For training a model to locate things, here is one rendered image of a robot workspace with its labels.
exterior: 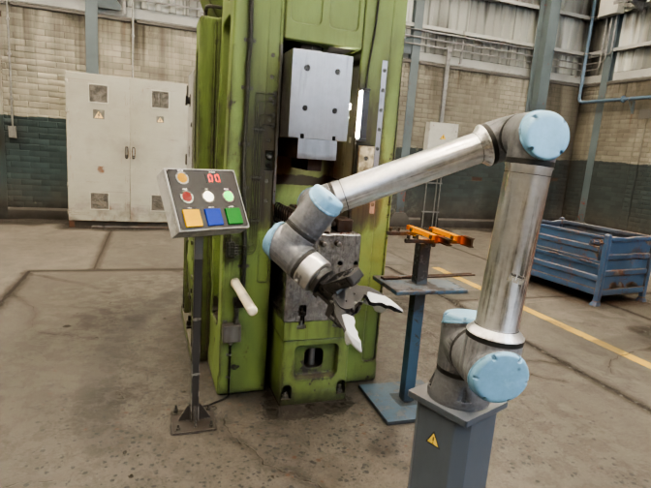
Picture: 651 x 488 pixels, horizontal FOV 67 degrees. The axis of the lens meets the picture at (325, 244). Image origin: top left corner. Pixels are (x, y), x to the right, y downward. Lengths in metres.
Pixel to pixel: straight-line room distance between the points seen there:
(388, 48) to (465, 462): 1.98
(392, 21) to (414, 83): 6.64
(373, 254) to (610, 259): 3.25
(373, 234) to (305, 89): 0.88
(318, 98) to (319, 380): 1.42
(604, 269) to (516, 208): 4.24
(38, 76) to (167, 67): 1.75
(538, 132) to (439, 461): 0.98
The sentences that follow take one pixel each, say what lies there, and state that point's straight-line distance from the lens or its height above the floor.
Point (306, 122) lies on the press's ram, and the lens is 2.41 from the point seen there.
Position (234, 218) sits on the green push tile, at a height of 1.00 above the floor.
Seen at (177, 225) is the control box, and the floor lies 0.98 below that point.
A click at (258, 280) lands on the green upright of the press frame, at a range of 2.60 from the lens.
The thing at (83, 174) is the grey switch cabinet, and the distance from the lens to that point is 7.65.
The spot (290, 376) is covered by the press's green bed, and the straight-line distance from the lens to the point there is 2.62.
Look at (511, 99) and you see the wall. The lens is 10.60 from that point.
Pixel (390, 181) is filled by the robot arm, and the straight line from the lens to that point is 1.33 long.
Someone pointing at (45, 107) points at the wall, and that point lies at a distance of 8.34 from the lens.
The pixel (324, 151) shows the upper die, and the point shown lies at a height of 1.31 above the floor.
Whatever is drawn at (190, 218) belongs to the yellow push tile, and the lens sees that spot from 2.08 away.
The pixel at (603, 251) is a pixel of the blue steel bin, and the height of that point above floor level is 0.55.
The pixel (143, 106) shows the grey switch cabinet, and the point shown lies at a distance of 7.57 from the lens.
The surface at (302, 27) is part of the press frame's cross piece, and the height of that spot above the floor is 1.89.
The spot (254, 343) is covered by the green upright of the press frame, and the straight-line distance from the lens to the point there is 2.71.
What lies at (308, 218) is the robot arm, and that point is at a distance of 1.18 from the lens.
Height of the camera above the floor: 1.32
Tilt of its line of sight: 11 degrees down
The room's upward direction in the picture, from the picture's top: 4 degrees clockwise
